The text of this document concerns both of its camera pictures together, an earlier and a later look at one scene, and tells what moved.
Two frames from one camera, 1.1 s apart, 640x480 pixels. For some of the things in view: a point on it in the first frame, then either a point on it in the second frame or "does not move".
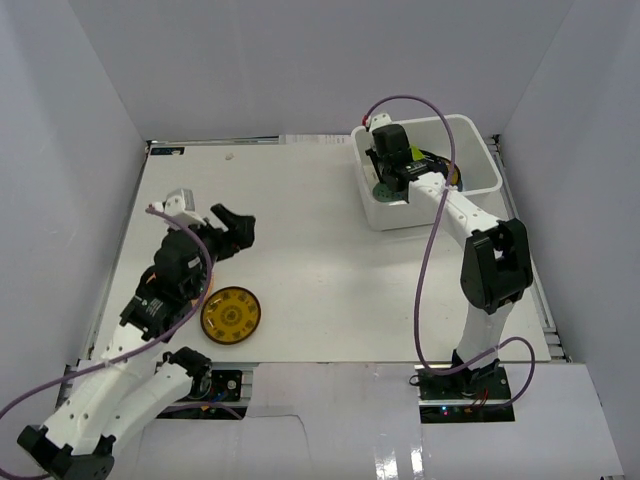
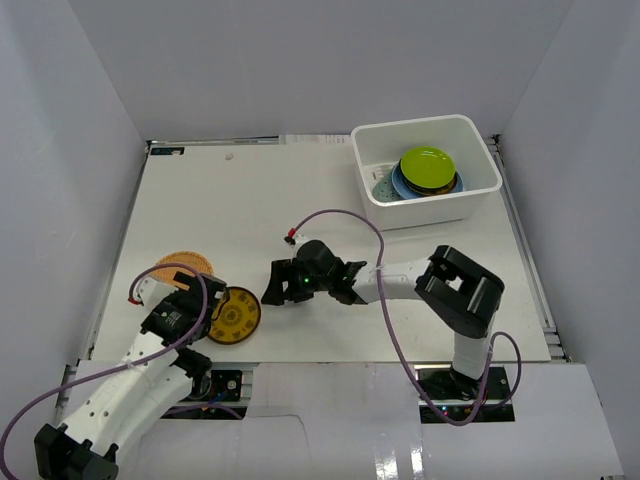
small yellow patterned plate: x=230 y=315 does not move
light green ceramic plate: x=382 y=193 does not move
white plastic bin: x=455 y=137 does not move
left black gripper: x=220 y=239 → x=211 y=293
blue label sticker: x=168 y=151 does not move
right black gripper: x=372 y=153 → x=284 y=271
